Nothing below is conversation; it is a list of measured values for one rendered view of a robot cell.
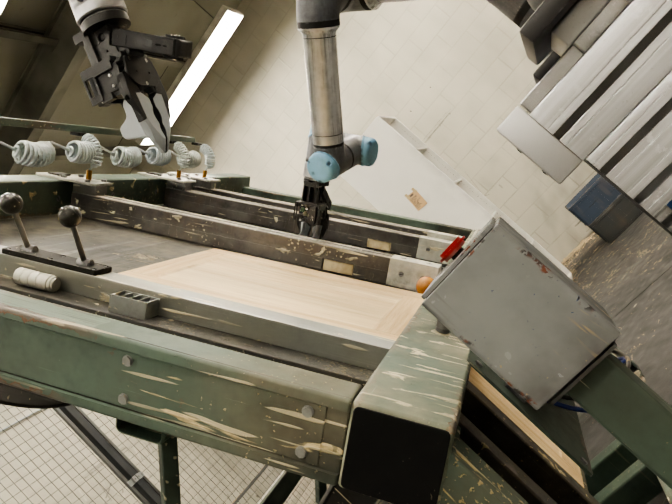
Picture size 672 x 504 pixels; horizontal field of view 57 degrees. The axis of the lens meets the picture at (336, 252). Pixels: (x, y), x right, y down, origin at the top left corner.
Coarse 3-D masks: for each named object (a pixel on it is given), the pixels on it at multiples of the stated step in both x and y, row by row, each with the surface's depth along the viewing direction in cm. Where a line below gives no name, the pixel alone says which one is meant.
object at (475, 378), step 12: (480, 384) 173; (492, 396) 172; (504, 408) 171; (516, 408) 179; (516, 420) 170; (528, 420) 178; (528, 432) 169; (540, 432) 177; (540, 444) 167; (552, 444) 176; (552, 456) 166; (564, 456) 174; (564, 468) 165; (576, 468) 172; (576, 480) 164
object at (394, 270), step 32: (96, 160) 179; (96, 192) 179; (128, 224) 177; (160, 224) 174; (192, 224) 171; (224, 224) 169; (288, 256) 165; (320, 256) 162; (352, 256) 160; (384, 256) 158
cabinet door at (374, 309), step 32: (192, 256) 146; (224, 256) 152; (192, 288) 119; (224, 288) 124; (256, 288) 128; (288, 288) 132; (320, 288) 137; (352, 288) 142; (384, 288) 146; (320, 320) 112; (352, 320) 116; (384, 320) 119
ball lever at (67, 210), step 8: (64, 208) 103; (72, 208) 104; (64, 216) 103; (72, 216) 103; (80, 216) 105; (64, 224) 104; (72, 224) 104; (72, 232) 106; (80, 240) 108; (80, 248) 109; (80, 256) 110; (80, 264) 110; (88, 264) 110
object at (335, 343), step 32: (0, 256) 113; (64, 288) 110; (96, 288) 108; (128, 288) 107; (160, 288) 107; (192, 320) 104; (224, 320) 102; (256, 320) 101; (288, 320) 101; (320, 352) 98; (352, 352) 97; (384, 352) 96
